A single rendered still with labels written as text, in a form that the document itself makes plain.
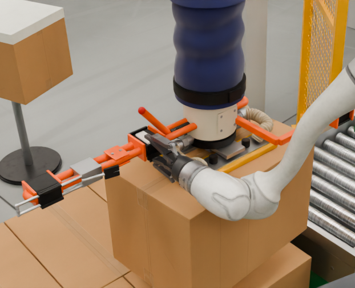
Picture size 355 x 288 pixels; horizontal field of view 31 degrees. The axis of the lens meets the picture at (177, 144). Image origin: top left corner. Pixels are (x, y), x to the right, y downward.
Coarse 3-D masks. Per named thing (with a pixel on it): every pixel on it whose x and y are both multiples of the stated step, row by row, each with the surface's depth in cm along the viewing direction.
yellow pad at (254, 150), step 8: (248, 136) 211; (248, 144) 204; (256, 144) 206; (264, 144) 206; (272, 144) 207; (248, 152) 202; (256, 152) 203; (264, 152) 205; (208, 160) 199; (216, 160) 197; (224, 160) 199; (232, 160) 199; (240, 160) 200; (248, 160) 201; (216, 168) 196; (224, 168) 196; (232, 168) 198
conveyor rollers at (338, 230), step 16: (352, 128) 313; (336, 144) 301; (352, 144) 302; (320, 160) 297; (336, 160) 291; (352, 160) 293; (336, 176) 281; (352, 176) 284; (336, 192) 271; (352, 192) 275; (336, 208) 262; (352, 208) 266; (320, 224) 258; (336, 224) 253; (352, 224) 256; (352, 240) 246
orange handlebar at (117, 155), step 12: (240, 108) 207; (180, 120) 198; (240, 120) 197; (180, 132) 193; (252, 132) 194; (264, 132) 190; (288, 132) 190; (132, 144) 188; (276, 144) 187; (108, 156) 184; (120, 156) 182; (132, 156) 184; (60, 180) 176; (24, 192) 170
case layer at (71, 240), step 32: (96, 192) 280; (0, 224) 265; (32, 224) 264; (64, 224) 263; (96, 224) 262; (0, 256) 248; (32, 256) 247; (64, 256) 246; (96, 256) 246; (288, 256) 240
